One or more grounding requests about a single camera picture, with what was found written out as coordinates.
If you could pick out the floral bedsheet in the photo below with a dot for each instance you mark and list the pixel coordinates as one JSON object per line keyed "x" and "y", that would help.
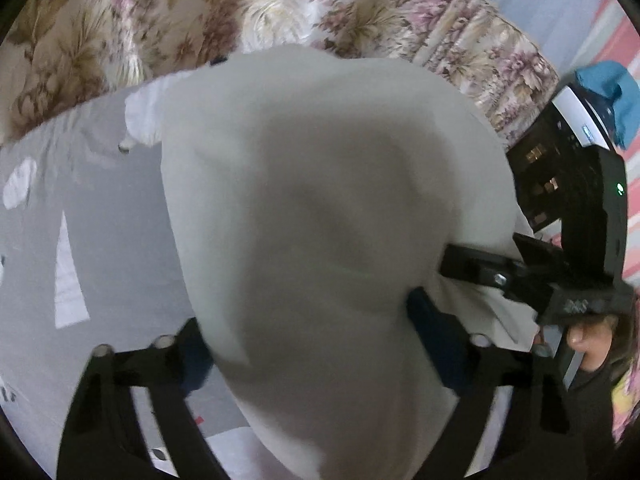
{"x": 150, "y": 20}

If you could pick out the grey animal print bed sheet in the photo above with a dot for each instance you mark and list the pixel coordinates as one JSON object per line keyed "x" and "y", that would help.
{"x": 100, "y": 210}

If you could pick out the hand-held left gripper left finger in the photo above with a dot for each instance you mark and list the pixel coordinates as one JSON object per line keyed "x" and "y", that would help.
{"x": 195, "y": 360}

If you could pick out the person's patterned clothing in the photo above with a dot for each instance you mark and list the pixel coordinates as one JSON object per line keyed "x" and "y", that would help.
{"x": 627, "y": 400}

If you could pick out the beige hooded jacket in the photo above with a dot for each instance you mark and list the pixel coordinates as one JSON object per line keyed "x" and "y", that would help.
{"x": 325, "y": 210}

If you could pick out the blue cloth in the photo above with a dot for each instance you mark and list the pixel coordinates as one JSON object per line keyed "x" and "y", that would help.
{"x": 607, "y": 95}

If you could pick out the person's right forearm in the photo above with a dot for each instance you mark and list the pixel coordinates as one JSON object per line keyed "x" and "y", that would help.
{"x": 592, "y": 410}

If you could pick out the water dispenser black cabinet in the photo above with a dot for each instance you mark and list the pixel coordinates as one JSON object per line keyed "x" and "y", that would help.
{"x": 542, "y": 175}

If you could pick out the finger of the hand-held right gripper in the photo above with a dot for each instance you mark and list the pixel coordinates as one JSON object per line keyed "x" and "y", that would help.
{"x": 480, "y": 270}

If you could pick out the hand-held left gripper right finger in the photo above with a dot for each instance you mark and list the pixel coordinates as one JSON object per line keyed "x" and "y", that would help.
{"x": 435, "y": 340}

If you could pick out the person's right hand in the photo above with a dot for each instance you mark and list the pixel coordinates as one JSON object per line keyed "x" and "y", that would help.
{"x": 590, "y": 342}

